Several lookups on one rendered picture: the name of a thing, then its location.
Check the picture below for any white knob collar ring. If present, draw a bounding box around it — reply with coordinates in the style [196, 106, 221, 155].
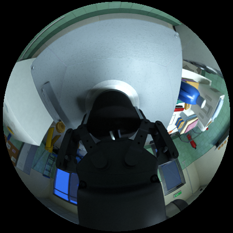
[85, 80, 140, 112]

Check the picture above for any yellow round token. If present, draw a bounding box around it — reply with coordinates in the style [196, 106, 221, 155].
[55, 121, 66, 133]

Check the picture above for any black round knob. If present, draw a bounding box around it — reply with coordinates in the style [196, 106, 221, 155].
[87, 90, 142, 141]

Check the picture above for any blue wire cart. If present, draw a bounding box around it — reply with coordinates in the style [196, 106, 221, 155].
[43, 152, 58, 177]

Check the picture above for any pink box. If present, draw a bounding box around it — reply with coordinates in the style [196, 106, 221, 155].
[183, 118, 199, 135]

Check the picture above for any white cabinet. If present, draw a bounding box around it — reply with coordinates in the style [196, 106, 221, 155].
[3, 58, 55, 146]

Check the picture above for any blue window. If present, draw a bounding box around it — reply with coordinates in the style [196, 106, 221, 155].
[52, 167, 79, 205]

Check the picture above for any red fire extinguisher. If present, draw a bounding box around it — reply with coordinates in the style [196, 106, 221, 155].
[187, 134, 197, 149]

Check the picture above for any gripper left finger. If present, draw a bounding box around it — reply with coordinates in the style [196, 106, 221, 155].
[55, 113, 110, 172]

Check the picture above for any orange box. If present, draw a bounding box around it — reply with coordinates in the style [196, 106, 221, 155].
[184, 80, 199, 90]

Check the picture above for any pale blue coin vendor body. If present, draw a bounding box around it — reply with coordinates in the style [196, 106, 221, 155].
[30, 18, 183, 146]

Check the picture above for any blue detergent bottle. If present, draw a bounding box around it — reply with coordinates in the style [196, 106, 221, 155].
[178, 80, 206, 108]

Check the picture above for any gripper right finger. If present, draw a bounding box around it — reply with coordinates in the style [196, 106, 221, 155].
[124, 106, 180, 167]

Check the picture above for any blue and yellow box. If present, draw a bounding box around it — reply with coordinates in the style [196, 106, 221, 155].
[175, 117, 186, 131]

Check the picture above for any brown notice board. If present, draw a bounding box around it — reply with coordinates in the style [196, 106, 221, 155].
[4, 134, 21, 166]

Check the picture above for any yellow angled bracket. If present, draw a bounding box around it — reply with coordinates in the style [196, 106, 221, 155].
[44, 126, 61, 153]

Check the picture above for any grey coin slot plate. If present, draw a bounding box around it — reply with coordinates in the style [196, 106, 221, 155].
[39, 81, 71, 126]

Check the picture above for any grey door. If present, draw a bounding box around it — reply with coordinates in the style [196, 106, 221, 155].
[16, 143, 38, 175]

